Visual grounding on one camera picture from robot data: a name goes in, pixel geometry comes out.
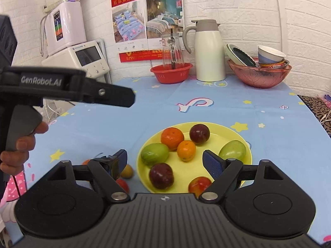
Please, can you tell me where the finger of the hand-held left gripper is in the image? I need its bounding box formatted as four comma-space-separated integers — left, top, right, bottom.
82, 76, 136, 108

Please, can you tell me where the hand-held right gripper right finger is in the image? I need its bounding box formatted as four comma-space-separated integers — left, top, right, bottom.
199, 150, 290, 203

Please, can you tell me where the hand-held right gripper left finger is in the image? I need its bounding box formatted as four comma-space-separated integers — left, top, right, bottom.
39, 149, 130, 203

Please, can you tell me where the red yellow nectarine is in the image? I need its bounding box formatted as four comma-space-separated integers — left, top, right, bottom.
188, 176, 213, 198

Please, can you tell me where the yellow plastic plate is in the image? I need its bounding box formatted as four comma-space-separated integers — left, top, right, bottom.
136, 122, 252, 194

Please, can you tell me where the green jujube fruit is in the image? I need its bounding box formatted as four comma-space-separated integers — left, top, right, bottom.
218, 140, 247, 162
141, 143, 170, 167

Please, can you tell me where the small orange tangerine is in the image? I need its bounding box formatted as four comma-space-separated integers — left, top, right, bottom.
177, 140, 196, 162

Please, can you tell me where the dark purple plum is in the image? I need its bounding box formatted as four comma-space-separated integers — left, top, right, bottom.
149, 163, 174, 190
189, 124, 210, 145

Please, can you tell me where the large orange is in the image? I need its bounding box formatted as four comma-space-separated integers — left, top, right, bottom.
161, 127, 185, 151

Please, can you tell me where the person's left hand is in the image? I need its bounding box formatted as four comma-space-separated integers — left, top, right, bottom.
0, 121, 49, 179

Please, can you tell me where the small brown fruit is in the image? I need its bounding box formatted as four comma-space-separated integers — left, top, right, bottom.
120, 164, 134, 179

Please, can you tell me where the red tomato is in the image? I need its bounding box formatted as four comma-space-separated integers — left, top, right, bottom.
115, 178, 130, 194

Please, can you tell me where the white appliance with screen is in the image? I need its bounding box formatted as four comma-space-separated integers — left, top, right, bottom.
42, 39, 112, 84

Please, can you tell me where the blue printed tablecloth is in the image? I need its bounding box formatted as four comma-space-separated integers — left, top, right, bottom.
0, 75, 331, 248

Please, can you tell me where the red plastic basket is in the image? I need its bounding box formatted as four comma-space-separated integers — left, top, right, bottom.
150, 62, 193, 84

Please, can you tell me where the clear glass cup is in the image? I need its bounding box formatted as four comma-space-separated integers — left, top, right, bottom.
171, 32, 186, 68
162, 34, 177, 69

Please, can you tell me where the pink glass bowl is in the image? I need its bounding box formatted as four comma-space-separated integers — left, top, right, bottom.
227, 59, 292, 88

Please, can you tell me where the white thermos jug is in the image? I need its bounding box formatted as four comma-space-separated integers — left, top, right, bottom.
182, 19, 226, 82

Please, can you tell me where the pale green dish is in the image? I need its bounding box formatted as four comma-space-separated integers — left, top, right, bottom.
225, 43, 259, 68

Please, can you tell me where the red patterned bowl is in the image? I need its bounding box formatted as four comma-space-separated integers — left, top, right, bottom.
258, 60, 290, 69

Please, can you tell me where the patterned dark cloth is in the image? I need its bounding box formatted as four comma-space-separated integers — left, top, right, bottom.
297, 94, 331, 138

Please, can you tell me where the blue white bowl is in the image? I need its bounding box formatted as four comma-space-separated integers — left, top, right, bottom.
258, 45, 287, 64

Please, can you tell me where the white wall water purifier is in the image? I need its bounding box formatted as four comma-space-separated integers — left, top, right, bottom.
40, 1, 87, 57

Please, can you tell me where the wall calendar poster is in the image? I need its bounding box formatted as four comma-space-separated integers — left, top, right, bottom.
110, 0, 185, 63

